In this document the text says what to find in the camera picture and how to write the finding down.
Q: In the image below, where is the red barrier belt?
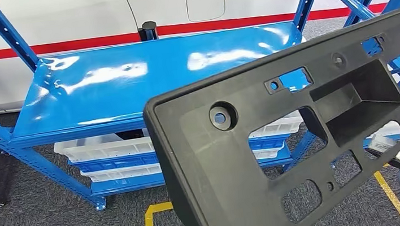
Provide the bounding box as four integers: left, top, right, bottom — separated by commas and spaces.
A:
0, 0, 400, 60

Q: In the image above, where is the white car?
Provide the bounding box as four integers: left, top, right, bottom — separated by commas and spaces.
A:
0, 0, 336, 113

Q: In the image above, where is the white plastic crate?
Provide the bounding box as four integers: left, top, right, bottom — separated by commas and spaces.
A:
80, 162, 163, 185
252, 144, 287, 162
53, 129, 156, 165
371, 119, 400, 140
245, 110, 305, 140

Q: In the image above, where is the black plastic plate bracket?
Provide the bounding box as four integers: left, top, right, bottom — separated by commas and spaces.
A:
134, 6, 400, 226

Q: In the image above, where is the black stanchion post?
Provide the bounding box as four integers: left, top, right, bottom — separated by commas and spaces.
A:
137, 20, 159, 42

